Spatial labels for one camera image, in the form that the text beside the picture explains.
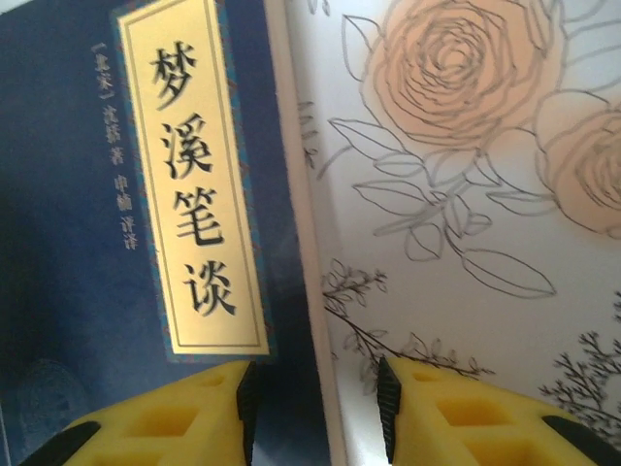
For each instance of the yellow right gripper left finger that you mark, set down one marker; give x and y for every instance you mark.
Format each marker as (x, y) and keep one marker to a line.
(160, 427)

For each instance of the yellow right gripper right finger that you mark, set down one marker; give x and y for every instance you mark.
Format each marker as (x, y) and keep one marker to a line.
(466, 427)

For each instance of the dark blue book gold label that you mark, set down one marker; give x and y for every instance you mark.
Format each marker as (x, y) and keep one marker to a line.
(73, 218)

